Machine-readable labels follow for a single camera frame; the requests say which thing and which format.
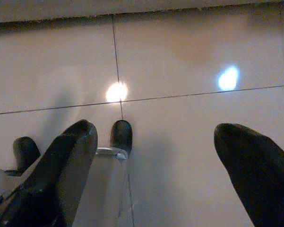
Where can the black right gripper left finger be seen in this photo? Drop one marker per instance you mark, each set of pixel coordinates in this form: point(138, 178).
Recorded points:
point(56, 175)

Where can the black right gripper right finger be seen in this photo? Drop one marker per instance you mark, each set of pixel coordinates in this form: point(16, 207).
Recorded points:
point(257, 170)

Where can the robot left leg black foot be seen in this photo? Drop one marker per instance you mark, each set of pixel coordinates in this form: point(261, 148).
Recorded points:
point(26, 151)

